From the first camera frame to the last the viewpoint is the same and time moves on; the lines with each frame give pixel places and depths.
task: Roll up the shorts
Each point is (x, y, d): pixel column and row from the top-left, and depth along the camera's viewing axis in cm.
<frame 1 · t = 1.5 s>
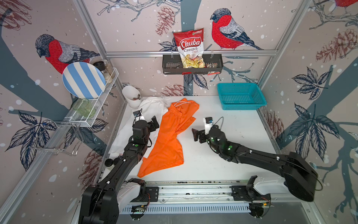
left hand: (152, 116, 83), fingers open
right hand: (195, 128, 82), fingers open
orange shorts: (167, 152, 91), on the table
white shorts: (150, 107, 109), point 6 cm above the table
white ceramic cup: (132, 95, 114), point 8 cm above the table

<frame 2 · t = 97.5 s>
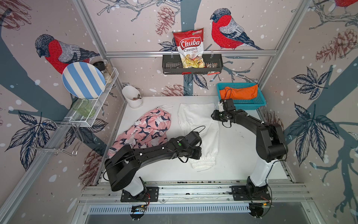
left hand: (202, 153, 80), fingers open
right hand: (212, 114, 98), fingers open
orange shorts: (239, 93, 116), point 8 cm above the table
white shorts: (197, 117, 108), on the table
pink patterned shorts: (151, 130, 97), point 4 cm above the table
the other named things where they were.

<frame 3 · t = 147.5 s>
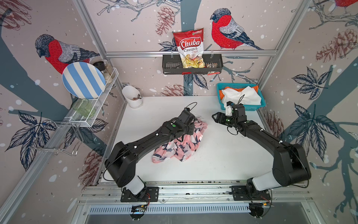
left hand: (193, 124, 83), fingers closed
right hand: (215, 115, 90), fingers open
pink patterned shorts: (181, 148, 90), point 4 cm above the table
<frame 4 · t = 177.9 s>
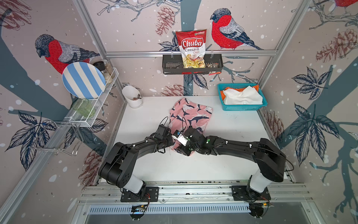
left hand: (173, 139, 94), fingers closed
right hand: (179, 144, 83), fingers open
pink patterned shorts: (185, 113, 110), point 2 cm above the table
